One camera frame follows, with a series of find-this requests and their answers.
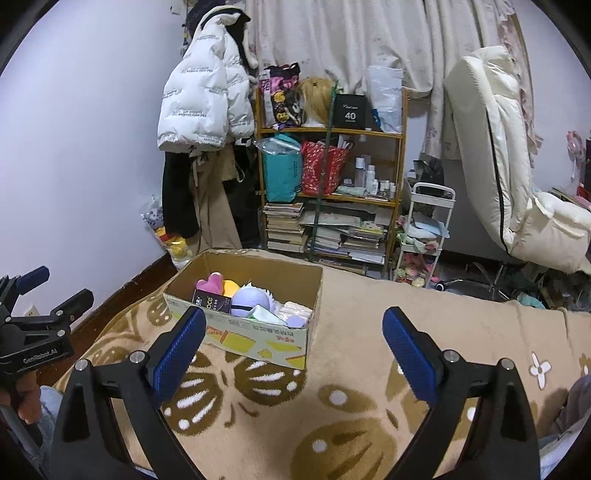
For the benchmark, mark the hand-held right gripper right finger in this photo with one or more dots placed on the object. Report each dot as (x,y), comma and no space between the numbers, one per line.
(408,355)

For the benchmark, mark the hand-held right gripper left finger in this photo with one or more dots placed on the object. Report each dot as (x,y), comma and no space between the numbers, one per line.
(178,355)

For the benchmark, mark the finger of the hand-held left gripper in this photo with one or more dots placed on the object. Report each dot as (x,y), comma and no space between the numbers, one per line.
(74,302)
(34,276)

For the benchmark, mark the small black glossy box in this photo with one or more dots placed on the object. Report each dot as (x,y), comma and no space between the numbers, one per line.
(212,302)

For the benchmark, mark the pink plush toy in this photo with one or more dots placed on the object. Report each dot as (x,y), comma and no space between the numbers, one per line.
(212,282)

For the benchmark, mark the printed cardboard box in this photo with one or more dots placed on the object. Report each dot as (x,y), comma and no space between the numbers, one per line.
(258,337)

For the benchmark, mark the yellow plush toy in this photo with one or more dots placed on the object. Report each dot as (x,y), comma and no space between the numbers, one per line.
(231,287)

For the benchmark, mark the white-haired plush doll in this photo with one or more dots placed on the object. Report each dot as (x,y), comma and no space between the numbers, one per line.
(251,297)

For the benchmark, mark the green tissue pack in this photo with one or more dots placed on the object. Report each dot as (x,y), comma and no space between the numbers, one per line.
(268,316)

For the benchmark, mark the grey-purple pouch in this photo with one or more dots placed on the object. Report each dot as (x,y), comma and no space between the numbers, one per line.
(298,318)

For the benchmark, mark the person's left hand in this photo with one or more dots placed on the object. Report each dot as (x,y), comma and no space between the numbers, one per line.
(25,401)

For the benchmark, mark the person's left leg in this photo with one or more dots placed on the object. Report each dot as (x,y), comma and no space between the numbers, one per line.
(51,415)

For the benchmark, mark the person's leg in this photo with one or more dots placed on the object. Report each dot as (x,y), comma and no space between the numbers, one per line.
(51,415)
(572,406)

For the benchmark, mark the pink plush toys in cart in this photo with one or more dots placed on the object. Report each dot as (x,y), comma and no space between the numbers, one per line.
(415,270)

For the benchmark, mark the beige patterned blanket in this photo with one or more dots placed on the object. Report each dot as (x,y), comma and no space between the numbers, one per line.
(323,392)

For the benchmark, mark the plastic bag of plush toys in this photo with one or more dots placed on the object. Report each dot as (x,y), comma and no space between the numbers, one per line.
(178,247)

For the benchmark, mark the light blue cloth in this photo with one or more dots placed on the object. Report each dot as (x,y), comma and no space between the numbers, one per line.
(427,227)

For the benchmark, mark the black hanging coat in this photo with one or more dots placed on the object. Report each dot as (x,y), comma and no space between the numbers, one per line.
(178,194)

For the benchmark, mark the beige hanging coat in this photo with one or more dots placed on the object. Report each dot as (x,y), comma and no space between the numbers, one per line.
(212,207)

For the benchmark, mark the dark cloth pile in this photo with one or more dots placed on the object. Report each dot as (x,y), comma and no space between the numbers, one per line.
(554,286)

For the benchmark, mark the stack of books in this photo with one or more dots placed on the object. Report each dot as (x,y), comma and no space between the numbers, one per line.
(286,230)

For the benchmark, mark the white trolley cart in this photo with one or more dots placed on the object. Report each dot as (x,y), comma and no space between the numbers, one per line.
(431,187)

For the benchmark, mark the person's right leg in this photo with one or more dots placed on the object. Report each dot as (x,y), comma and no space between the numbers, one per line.
(572,406)

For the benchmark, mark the mint folded cloth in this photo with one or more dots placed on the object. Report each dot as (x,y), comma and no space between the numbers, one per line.
(351,190)

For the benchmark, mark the group of cosmetic bottles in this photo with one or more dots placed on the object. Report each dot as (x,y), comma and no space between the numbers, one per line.
(369,177)

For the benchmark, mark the dark green bag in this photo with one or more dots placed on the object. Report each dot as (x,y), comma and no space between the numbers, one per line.
(427,171)

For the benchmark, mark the green pole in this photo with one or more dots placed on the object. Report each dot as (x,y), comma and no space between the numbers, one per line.
(322,175)

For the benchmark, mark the red patterned bag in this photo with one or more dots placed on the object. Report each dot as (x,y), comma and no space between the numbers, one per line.
(332,170)

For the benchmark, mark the teal bag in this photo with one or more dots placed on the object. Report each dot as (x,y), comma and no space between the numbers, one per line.
(281,170)

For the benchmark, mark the cream padded chair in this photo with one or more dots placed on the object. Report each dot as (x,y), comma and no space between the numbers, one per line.
(480,138)

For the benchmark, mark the yellow wooden shelf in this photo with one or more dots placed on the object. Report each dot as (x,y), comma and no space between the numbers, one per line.
(351,134)

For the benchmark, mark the white puffer jacket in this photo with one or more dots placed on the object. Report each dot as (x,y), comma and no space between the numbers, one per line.
(203,92)

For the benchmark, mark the black square box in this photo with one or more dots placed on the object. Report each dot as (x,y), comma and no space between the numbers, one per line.
(352,113)

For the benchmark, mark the clear plastic bag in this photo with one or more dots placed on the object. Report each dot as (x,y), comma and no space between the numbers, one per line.
(385,92)

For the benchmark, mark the blond wig on stand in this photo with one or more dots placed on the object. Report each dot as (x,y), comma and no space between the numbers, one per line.
(316,99)

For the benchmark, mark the black and pink printed bag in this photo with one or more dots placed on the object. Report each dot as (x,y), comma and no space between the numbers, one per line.
(281,97)

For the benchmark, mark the cream floral curtain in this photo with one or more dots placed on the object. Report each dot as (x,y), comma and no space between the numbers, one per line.
(369,37)

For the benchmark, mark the white wall socket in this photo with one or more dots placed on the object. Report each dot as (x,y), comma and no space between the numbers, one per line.
(31,310)

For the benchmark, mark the dark wooden bed frame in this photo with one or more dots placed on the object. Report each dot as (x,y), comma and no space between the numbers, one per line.
(129,295)

